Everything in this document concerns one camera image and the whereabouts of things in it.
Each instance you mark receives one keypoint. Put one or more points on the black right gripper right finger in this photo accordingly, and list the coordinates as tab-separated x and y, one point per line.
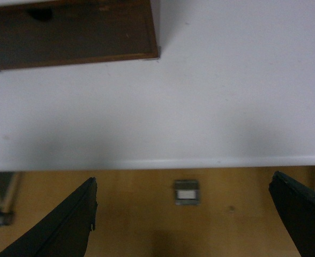
295	204

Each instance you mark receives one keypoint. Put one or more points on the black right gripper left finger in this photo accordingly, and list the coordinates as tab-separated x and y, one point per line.
65	230

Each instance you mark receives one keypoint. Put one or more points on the dark brown wooden drawer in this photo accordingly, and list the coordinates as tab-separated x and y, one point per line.
57	33

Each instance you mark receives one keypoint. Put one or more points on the metal floor outlet box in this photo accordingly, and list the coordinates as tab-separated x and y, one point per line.
186	192

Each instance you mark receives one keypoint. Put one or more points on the grey metal foot bracket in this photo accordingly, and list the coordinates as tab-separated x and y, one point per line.
6	218

